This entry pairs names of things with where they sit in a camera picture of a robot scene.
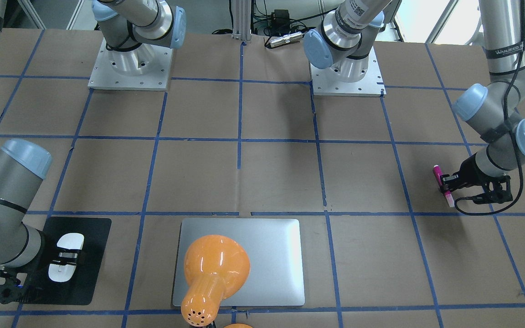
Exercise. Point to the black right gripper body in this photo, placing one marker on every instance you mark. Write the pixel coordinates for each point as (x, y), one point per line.
(49, 253)

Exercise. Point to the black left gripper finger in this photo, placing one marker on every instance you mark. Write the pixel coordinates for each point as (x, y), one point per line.
(450, 186)
(448, 177)

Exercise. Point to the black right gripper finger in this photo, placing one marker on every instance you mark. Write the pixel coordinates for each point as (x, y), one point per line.
(67, 261)
(69, 252)

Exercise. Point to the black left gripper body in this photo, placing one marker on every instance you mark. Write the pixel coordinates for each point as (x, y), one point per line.
(471, 171)

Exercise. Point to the pink highlighter pen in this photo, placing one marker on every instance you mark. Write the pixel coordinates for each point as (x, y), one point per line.
(448, 195)

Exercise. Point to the white computer mouse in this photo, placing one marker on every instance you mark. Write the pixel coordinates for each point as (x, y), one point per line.
(65, 273)

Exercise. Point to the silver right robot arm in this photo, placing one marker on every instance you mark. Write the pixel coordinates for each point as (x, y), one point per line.
(139, 39)

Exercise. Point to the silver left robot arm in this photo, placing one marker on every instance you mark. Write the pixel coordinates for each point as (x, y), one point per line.
(490, 110)

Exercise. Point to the black mousepad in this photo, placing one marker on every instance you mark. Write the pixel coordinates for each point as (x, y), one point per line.
(80, 289)

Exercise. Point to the orange desk lamp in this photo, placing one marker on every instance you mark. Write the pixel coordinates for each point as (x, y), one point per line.
(215, 268)

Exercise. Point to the silver closed laptop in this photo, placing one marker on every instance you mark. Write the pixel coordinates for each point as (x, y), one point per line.
(251, 262)

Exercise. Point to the silver metal cylinder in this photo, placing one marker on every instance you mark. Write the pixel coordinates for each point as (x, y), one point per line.
(284, 40)

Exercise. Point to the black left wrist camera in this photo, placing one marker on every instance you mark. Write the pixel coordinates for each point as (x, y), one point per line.
(495, 190)

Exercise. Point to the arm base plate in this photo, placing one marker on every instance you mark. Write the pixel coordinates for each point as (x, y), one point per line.
(350, 78)
(146, 68)

